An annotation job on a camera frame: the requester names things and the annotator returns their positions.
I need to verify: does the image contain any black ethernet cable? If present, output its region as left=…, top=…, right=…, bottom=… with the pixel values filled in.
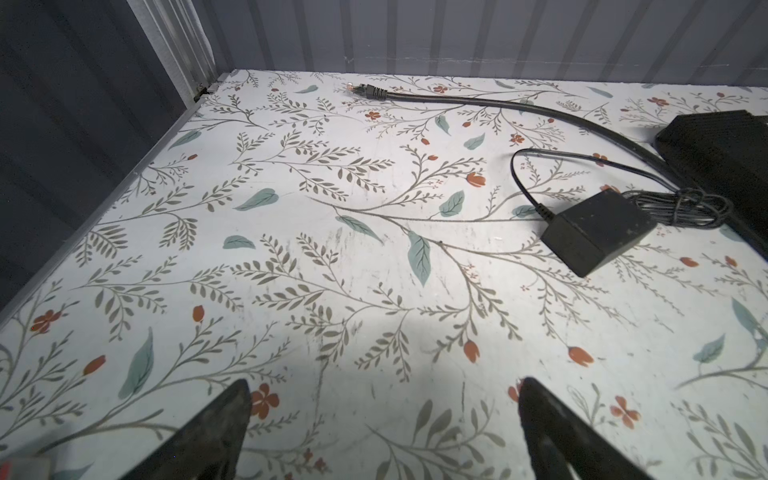
left=350, top=83, right=768, bottom=259

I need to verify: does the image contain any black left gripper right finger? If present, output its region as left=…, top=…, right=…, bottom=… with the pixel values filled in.
left=518, top=377, right=649, bottom=480

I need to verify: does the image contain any black power adapter with cord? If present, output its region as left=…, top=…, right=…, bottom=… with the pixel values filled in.
left=509, top=148, right=734, bottom=278

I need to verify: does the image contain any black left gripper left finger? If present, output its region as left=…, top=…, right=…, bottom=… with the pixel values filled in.
left=122, top=379, right=251, bottom=480

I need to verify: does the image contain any black network switch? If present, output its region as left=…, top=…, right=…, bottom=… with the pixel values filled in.
left=654, top=110, right=767, bottom=243

